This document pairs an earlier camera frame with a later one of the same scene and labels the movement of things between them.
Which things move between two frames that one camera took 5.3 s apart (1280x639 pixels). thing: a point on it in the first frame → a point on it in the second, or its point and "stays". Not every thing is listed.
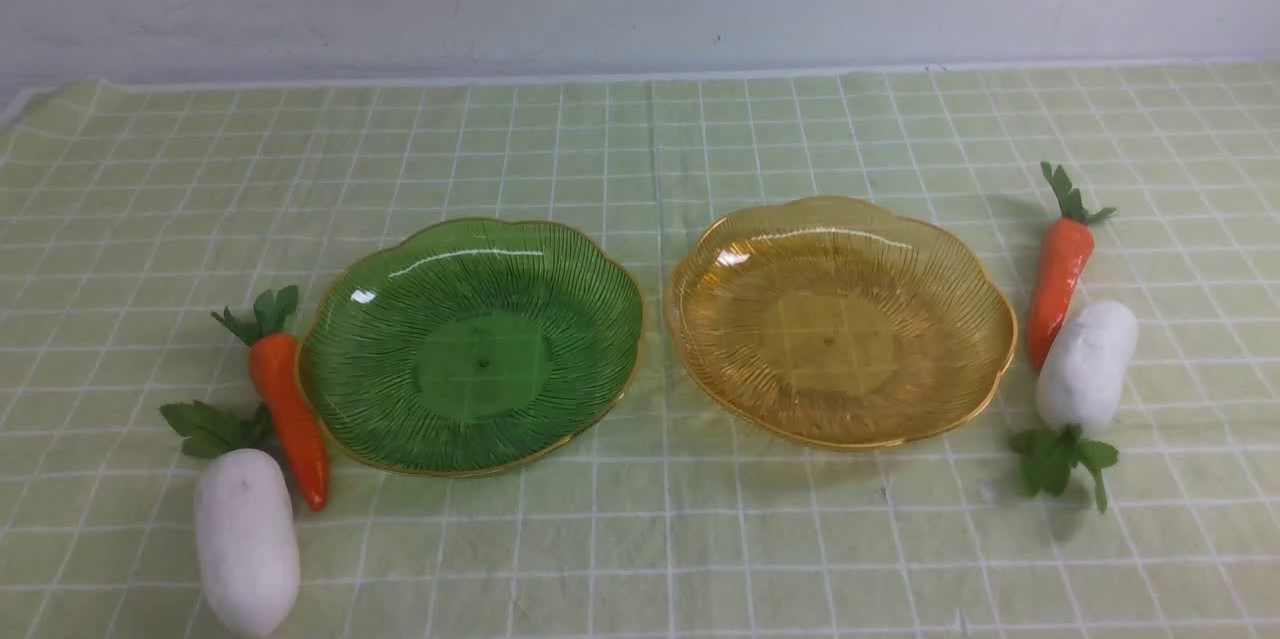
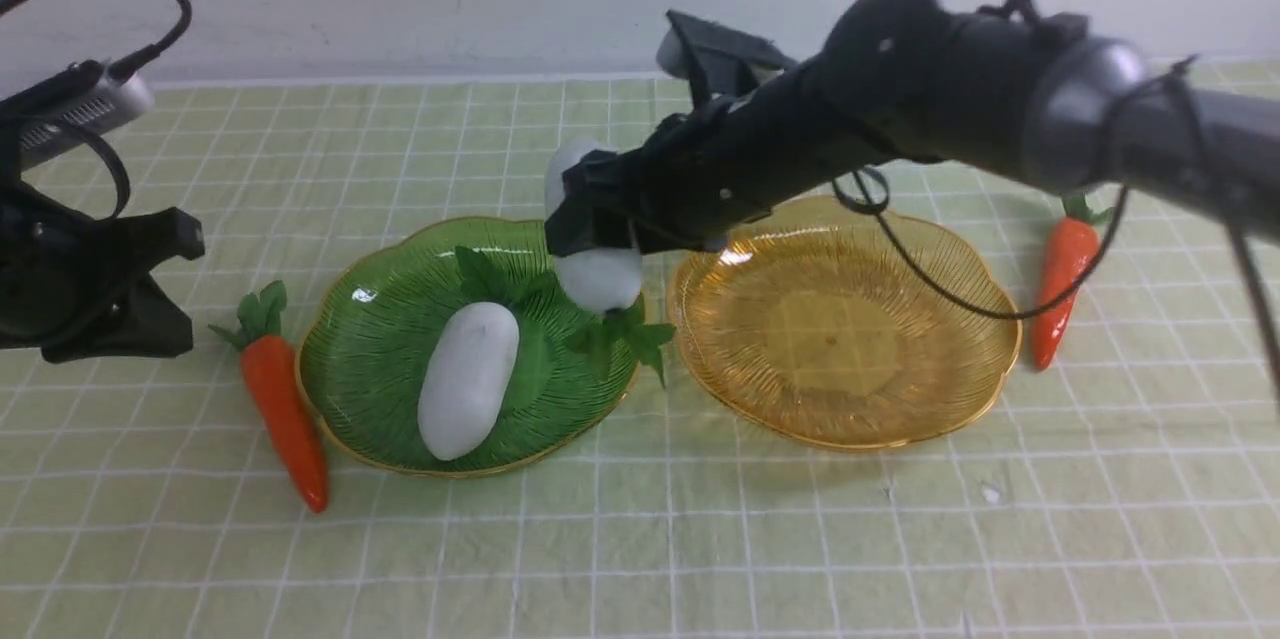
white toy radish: x=246 y=514 → x=471 y=369
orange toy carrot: x=1065 y=248 stays
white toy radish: x=1084 y=359 → x=607 y=282
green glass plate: x=460 y=347 stays
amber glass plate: x=834 y=323 stays
